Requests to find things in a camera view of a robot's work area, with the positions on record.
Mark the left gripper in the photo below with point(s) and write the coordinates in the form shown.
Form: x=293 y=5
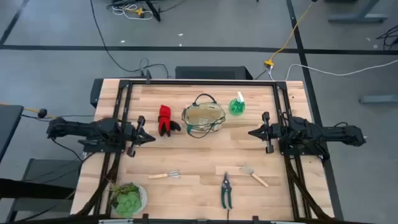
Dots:
x=132 y=133

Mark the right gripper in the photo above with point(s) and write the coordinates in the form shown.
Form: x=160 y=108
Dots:
x=273 y=132

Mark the red black gardening gloves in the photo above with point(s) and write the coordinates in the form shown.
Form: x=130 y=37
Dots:
x=164 y=119

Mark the green spray bottle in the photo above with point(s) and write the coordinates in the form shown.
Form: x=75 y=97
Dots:
x=237 y=107

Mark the three-prong wooden hand cultivator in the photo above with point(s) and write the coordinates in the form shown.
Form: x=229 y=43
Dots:
x=158 y=176

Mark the green pruning shears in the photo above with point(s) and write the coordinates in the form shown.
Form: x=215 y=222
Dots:
x=226 y=183

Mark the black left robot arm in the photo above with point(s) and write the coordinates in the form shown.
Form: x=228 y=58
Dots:
x=93 y=127

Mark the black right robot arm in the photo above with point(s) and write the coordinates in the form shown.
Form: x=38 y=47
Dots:
x=326 y=132

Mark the succulent in white pot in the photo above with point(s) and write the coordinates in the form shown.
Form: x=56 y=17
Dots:
x=129 y=203

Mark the black computer tower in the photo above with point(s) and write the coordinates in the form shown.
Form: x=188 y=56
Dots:
x=211 y=73

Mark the black floor beam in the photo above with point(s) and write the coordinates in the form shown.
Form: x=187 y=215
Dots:
x=31 y=188

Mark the grey desk foot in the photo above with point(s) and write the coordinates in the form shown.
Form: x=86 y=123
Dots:
x=357 y=18
x=379 y=99

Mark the black stand leg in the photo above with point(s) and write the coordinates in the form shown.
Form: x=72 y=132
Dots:
x=154 y=11

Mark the black desk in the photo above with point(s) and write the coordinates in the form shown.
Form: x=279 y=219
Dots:
x=7 y=124

